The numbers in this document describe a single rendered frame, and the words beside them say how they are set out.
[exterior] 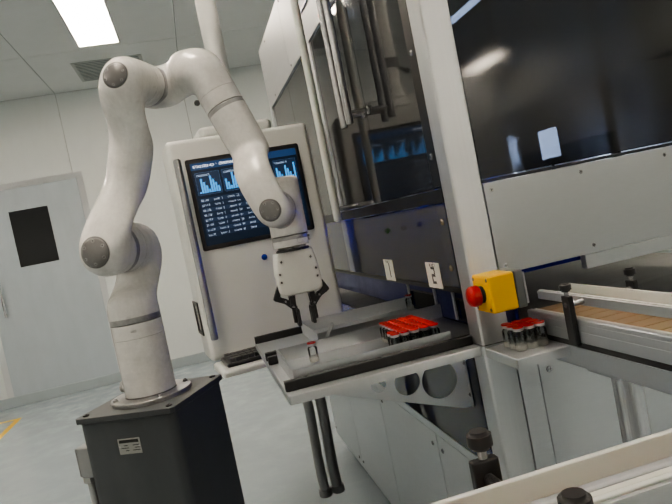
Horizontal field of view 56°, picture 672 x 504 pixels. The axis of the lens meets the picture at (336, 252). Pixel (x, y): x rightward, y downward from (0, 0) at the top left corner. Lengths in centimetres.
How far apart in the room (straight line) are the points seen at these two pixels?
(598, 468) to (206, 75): 116
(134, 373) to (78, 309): 530
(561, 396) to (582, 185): 44
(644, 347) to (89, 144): 625
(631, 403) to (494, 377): 26
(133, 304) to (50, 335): 539
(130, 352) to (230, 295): 69
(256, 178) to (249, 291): 91
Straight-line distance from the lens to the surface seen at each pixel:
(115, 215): 151
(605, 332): 114
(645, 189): 151
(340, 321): 189
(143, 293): 156
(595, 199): 143
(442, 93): 130
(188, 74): 148
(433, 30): 133
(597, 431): 149
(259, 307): 220
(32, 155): 697
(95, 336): 685
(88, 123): 693
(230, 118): 143
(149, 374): 156
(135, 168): 153
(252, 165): 135
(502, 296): 122
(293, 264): 141
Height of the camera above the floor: 119
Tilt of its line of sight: 3 degrees down
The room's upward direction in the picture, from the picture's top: 11 degrees counter-clockwise
